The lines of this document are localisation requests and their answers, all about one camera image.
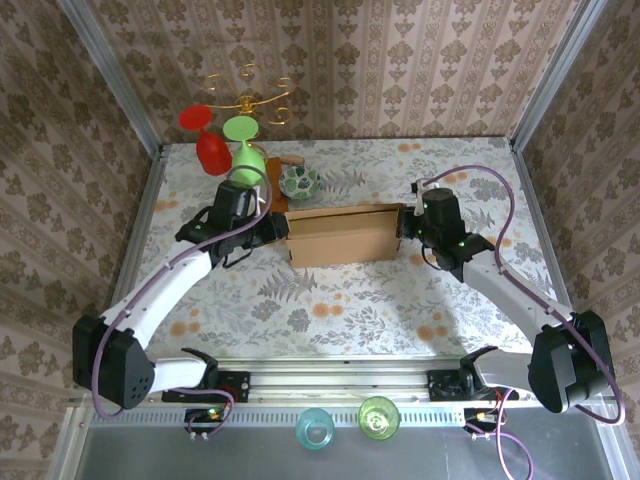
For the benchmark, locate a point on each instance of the floral tablecloth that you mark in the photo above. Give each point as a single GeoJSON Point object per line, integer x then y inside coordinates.
{"type": "Point", "coordinates": [360, 310]}

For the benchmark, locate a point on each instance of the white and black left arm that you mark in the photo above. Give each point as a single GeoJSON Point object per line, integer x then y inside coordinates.
{"type": "Point", "coordinates": [160, 290]}

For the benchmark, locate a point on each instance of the small black controller board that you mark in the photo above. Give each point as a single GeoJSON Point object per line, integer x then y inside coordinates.
{"type": "Point", "coordinates": [480, 416]}
{"type": "Point", "coordinates": [200, 415]}

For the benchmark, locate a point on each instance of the brown cardboard box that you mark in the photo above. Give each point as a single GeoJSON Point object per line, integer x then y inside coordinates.
{"type": "Point", "coordinates": [345, 240]}

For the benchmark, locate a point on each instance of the red wine glass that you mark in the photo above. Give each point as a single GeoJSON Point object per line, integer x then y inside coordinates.
{"type": "Point", "coordinates": [212, 150]}

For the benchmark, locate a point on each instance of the small wooden dowel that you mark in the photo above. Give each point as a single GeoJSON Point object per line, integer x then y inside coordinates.
{"type": "Point", "coordinates": [292, 160]}

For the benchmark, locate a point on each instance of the aluminium frame post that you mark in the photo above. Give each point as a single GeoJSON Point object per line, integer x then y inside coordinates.
{"type": "Point", "coordinates": [110, 65]}
{"type": "Point", "coordinates": [555, 65]}

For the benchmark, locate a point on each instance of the wooden rack base board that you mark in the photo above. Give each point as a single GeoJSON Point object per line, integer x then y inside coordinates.
{"type": "Point", "coordinates": [277, 180]}

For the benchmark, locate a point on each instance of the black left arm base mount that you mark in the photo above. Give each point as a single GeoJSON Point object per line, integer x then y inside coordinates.
{"type": "Point", "coordinates": [235, 387]}

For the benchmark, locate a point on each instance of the grey metal shelf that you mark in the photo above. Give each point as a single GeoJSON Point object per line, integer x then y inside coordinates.
{"type": "Point", "coordinates": [250, 455]}

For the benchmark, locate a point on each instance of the green wine glass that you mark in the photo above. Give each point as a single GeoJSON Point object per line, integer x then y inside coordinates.
{"type": "Point", "coordinates": [246, 160]}

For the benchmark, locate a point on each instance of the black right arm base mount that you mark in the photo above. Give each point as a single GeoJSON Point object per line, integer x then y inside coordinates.
{"type": "Point", "coordinates": [445, 387]}

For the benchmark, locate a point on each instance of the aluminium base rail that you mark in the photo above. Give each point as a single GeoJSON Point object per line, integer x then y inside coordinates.
{"type": "Point", "coordinates": [340, 382]}

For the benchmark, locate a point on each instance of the teal glass cup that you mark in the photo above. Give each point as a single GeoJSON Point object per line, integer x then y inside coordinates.
{"type": "Point", "coordinates": [315, 430]}

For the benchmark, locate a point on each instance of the green glass cup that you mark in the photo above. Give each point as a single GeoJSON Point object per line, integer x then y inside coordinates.
{"type": "Point", "coordinates": [378, 419]}

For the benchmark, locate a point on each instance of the leaf-patterned ceramic bowl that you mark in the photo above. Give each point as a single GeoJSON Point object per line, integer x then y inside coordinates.
{"type": "Point", "coordinates": [299, 182]}

